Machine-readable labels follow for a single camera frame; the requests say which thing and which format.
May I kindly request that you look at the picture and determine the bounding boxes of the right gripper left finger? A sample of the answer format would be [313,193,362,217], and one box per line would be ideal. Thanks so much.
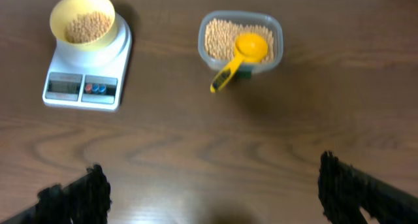
[1,164,112,224]

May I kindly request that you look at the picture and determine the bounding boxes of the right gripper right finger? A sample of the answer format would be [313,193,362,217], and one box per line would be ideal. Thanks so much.
[318,152,417,224]

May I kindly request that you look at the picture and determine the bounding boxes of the yellow plastic measuring scoop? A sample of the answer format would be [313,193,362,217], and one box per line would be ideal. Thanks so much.
[210,33,268,93]

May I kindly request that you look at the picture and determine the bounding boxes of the white digital kitchen scale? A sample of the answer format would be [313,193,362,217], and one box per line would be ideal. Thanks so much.
[42,14,132,111]

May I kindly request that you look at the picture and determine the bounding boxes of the soybeans in bowl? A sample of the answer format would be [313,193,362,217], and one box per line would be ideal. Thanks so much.
[65,11,112,44]

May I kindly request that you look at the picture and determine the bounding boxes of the yellow plastic bowl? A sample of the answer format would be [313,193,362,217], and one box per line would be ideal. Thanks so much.
[50,0,118,51]

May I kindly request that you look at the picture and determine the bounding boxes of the pile of soybeans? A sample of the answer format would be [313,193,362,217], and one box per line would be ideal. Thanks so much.
[204,18,275,63]

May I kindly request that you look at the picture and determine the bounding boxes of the clear plastic container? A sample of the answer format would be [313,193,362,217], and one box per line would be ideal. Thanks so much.
[198,10,283,74]

